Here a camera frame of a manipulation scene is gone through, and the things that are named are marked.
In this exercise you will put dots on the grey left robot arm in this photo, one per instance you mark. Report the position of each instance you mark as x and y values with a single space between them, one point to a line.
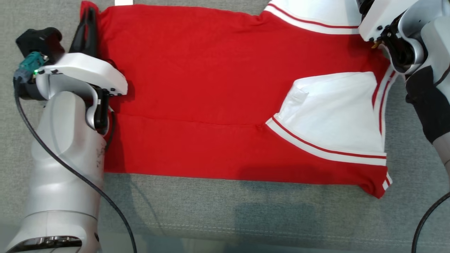
63 168

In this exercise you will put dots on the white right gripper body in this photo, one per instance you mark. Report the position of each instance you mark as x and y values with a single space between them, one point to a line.
383 15

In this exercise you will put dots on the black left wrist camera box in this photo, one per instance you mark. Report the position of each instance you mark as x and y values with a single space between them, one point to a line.
38 40

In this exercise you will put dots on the grey fabric sofa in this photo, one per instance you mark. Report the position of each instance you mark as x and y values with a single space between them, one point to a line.
211 218

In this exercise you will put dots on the red and white jersey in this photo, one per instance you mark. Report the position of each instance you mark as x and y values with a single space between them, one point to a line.
211 88

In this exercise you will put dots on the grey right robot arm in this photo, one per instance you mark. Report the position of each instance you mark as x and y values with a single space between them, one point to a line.
429 98

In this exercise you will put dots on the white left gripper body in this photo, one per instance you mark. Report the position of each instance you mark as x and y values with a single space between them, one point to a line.
84 72

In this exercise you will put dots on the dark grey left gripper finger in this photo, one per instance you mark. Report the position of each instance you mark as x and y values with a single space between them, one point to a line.
93 35
80 42

